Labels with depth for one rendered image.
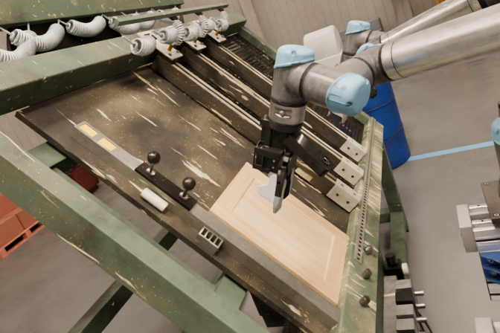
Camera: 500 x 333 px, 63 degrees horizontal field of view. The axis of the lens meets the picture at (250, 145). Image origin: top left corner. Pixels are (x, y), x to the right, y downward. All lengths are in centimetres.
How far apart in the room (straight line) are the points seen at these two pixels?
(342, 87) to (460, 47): 19
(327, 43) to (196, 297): 588
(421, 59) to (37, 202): 90
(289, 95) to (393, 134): 346
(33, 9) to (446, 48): 168
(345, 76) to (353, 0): 992
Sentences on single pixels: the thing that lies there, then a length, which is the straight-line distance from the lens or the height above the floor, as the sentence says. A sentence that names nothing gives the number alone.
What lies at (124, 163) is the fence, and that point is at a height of 152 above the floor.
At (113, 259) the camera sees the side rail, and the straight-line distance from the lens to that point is 106.
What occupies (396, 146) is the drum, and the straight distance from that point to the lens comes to 428.
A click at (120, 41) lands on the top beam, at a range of 173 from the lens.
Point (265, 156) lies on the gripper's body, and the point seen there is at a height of 148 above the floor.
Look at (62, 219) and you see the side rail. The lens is 109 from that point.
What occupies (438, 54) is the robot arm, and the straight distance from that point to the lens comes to 77.
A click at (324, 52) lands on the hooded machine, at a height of 105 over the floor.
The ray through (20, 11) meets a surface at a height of 214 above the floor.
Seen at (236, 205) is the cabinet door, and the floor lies 123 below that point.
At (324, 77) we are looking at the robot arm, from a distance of 75.
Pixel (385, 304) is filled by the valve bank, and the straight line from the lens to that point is 155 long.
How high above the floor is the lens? 173
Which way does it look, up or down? 14 degrees down
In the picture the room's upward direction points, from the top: 21 degrees counter-clockwise
